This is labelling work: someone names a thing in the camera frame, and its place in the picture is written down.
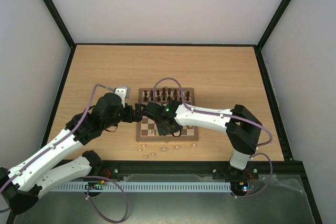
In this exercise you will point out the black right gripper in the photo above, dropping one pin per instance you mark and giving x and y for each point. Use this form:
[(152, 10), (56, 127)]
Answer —
[(148, 108)]

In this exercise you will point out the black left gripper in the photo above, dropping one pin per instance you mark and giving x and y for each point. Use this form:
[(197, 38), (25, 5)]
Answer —
[(130, 118)]

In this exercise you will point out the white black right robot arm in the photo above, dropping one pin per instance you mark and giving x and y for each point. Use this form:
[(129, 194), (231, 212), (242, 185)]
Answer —
[(239, 124)]

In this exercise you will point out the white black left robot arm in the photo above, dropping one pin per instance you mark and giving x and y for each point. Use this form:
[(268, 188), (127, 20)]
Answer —
[(22, 185)]

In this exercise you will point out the wooden chess board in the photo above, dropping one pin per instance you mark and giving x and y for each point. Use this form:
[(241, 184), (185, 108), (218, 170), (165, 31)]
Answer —
[(164, 108)]

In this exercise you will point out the dark king piece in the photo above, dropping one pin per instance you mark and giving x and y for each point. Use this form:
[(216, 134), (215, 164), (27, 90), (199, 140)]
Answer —
[(164, 91)]

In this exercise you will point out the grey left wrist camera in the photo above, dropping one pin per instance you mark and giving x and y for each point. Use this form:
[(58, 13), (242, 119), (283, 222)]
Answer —
[(123, 91)]

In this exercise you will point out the light blue cable duct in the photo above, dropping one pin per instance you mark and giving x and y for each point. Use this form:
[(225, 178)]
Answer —
[(147, 187)]

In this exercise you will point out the black frame post left rear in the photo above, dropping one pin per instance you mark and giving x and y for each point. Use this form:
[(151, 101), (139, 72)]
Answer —
[(59, 22)]

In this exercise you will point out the black frame post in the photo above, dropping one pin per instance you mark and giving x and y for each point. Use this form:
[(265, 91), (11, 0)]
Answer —
[(273, 23), (59, 22)]

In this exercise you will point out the black frame post right rear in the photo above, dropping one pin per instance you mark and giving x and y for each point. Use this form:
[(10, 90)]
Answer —
[(273, 23)]

